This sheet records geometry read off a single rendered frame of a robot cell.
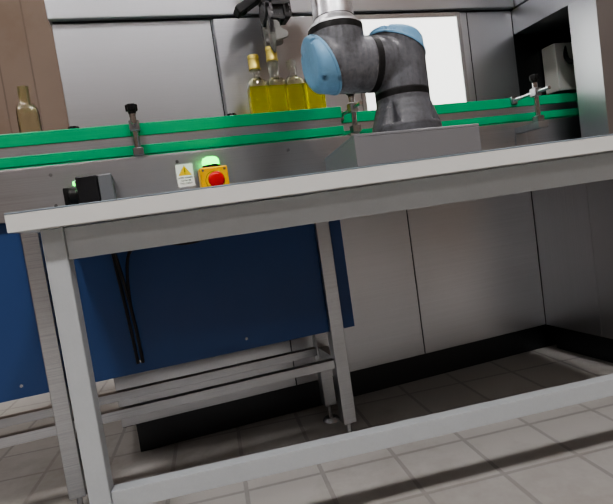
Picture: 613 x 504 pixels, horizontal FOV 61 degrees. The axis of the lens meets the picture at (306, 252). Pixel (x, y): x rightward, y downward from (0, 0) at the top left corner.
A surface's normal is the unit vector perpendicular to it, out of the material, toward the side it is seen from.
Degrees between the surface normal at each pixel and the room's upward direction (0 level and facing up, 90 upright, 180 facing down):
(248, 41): 90
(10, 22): 90
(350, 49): 87
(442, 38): 90
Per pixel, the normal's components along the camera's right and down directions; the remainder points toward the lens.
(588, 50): -0.94, 0.16
